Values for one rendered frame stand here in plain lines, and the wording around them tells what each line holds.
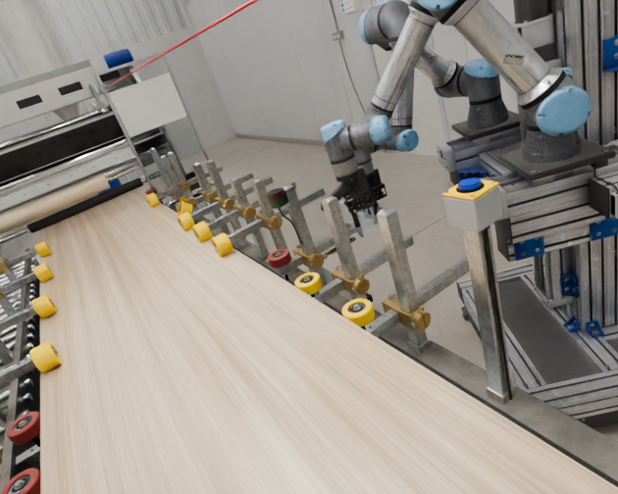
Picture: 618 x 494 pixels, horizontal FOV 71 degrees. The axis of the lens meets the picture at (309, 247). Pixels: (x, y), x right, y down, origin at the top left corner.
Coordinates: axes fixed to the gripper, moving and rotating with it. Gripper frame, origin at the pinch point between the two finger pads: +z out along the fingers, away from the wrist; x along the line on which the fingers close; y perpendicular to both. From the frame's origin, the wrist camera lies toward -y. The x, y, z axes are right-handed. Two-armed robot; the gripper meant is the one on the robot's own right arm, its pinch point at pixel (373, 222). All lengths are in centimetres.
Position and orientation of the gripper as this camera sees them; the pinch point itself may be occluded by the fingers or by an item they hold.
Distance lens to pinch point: 174.9
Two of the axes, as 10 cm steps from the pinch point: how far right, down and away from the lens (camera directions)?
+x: -5.1, -2.3, 8.3
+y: 8.0, -4.6, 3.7
